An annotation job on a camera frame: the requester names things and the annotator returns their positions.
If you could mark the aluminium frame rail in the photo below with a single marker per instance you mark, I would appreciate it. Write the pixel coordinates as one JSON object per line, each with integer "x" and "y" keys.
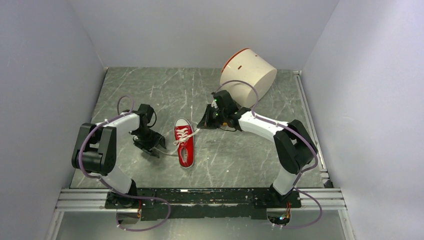
{"x": 222, "y": 159}

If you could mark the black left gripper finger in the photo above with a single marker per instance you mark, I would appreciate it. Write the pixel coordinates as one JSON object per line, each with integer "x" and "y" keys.
{"x": 161, "y": 141}
{"x": 152, "y": 151}

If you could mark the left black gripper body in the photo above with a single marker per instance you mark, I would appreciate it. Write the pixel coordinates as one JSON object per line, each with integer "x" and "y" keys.
{"x": 146, "y": 138}

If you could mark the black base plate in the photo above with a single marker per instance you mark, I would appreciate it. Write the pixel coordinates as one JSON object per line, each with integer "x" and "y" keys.
{"x": 198, "y": 203}

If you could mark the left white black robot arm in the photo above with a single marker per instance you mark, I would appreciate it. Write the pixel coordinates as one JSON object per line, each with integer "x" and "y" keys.
{"x": 95, "y": 152}

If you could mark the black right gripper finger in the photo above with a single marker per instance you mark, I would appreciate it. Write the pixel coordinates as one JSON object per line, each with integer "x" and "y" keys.
{"x": 207, "y": 121}
{"x": 216, "y": 125}

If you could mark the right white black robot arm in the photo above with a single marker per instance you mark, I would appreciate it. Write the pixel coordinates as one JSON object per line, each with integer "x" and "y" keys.
{"x": 294, "y": 146}

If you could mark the white cylindrical container orange rim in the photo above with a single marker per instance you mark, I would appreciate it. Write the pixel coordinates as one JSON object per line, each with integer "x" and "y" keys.
{"x": 246, "y": 73}

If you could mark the red canvas sneaker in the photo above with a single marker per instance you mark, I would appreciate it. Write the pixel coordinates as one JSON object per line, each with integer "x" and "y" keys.
{"x": 185, "y": 153}

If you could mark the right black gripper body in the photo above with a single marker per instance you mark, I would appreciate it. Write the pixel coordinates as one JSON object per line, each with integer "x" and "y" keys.
{"x": 219, "y": 115}

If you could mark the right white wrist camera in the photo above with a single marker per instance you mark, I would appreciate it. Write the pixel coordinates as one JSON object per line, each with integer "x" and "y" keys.
{"x": 214, "y": 104}

